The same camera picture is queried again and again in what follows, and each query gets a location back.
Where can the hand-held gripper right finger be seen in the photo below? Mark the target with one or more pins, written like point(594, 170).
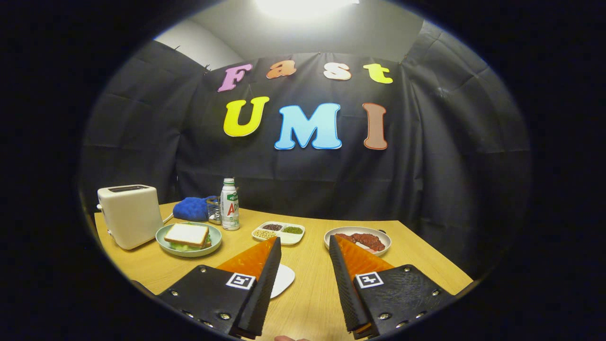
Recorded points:
point(348, 289)

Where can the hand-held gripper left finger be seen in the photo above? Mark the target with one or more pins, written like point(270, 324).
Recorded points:
point(262, 284)

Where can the toasted bread slice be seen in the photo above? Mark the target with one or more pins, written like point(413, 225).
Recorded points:
point(187, 234)

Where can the green lettuce leaf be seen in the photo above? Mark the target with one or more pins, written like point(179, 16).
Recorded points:
point(177, 247)

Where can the small white plate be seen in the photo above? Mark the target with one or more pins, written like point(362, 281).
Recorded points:
point(284, 279)

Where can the yellow soybeans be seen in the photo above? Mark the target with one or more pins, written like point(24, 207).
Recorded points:
point(264, 234)

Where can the white divided dish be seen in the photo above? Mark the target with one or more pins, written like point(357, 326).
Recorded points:
point(289, 239)

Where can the small brown meat piece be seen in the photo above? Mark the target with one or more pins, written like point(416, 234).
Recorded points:
point(345, 236)

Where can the large brown meat piece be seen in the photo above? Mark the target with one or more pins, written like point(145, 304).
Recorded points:
point(371, 240)

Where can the dark red beans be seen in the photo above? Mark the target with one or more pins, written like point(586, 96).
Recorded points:
point(272, 227)

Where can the green mung beans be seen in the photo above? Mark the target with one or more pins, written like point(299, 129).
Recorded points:
point(293, 230)

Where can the white round meat plate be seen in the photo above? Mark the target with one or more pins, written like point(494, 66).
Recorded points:
point(378, 233)

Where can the light green plate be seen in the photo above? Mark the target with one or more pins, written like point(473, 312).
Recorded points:
point(215, 234)

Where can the white drink bottle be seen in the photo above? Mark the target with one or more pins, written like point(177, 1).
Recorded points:
point(230, 208)

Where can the blue cloth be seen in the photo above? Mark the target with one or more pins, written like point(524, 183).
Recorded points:
point(191, 209)

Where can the black backdrop cloth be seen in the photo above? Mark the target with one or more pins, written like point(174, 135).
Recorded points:
point(307, 180)

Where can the white toaster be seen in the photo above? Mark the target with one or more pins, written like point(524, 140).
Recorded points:
point(130, 218)

